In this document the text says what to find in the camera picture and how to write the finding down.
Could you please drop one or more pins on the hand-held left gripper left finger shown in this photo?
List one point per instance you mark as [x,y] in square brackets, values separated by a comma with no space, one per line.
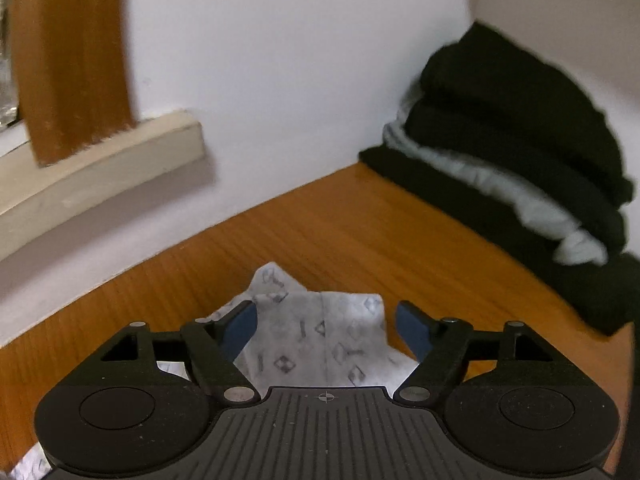
[240,330]

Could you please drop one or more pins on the small folded black garment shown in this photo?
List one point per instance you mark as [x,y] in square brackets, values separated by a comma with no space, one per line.
[510,90]

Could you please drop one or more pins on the white patterned garment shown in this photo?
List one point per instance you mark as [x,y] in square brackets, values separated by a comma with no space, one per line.
[320,340]

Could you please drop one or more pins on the folded grey garment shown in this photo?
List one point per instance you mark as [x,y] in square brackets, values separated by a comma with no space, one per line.
[505,190]

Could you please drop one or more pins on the beige window sill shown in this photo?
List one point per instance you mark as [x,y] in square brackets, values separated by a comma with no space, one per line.
[100,170]

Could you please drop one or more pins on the large folded black garment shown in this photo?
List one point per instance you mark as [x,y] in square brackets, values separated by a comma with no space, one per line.
[475,215]

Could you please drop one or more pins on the medium folded black garment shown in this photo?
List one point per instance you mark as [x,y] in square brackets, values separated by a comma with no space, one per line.
[500,160]

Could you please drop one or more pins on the wooden window frame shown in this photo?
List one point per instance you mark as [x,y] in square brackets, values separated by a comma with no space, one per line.
[70,60]

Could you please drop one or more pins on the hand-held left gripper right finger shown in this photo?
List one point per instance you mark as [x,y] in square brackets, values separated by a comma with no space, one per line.
[412,330]

